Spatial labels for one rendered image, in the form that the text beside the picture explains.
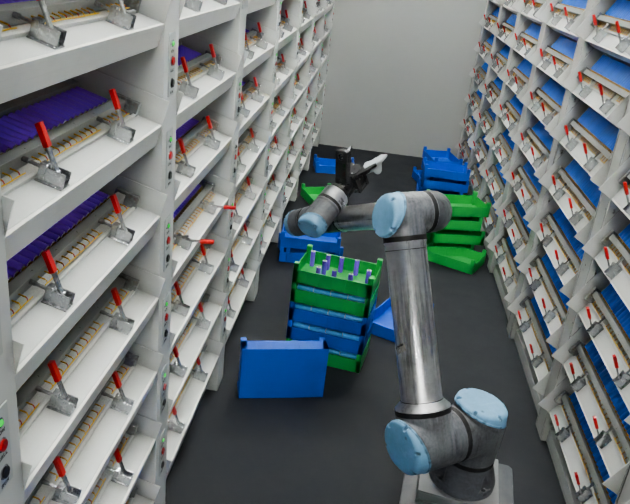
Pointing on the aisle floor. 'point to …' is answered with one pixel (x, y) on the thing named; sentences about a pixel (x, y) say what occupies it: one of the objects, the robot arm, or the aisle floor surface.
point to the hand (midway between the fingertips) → (368, 148)
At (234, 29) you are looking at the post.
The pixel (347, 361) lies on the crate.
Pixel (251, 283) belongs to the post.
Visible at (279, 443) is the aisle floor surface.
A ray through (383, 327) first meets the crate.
